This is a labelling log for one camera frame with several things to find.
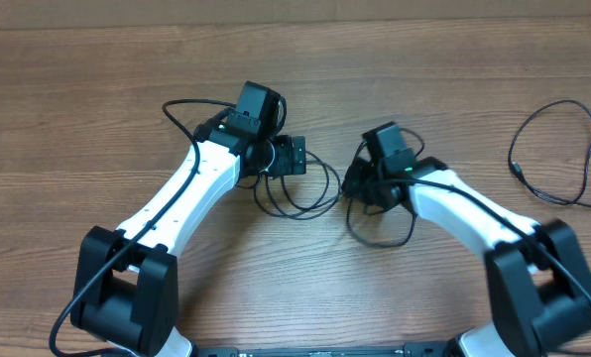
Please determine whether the black USB cable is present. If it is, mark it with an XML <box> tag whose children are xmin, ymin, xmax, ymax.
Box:
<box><xmin>344</xmin><ymin>126</ymin><xmax>425</xmax><ymax>249</ymax></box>
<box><xmin>507</xmin><ymin>98</ymin><xmax>591</xmax><ymax>219</ymax></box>
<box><xmin>235</xmin><ymin>148</ymin><xmax>345</xmax><ymax>221</ymax></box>

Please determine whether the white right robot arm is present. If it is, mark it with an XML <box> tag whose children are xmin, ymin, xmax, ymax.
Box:
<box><xmin>342</xmin><ymin>122</ymin><xmax>591</xmax><ymax>356</ymax></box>

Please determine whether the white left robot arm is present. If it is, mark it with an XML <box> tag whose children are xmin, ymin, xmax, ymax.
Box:
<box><xmin>50</xmin><ymin>81</ymin><xmax>306</xmax><ymax>356</ymax></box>

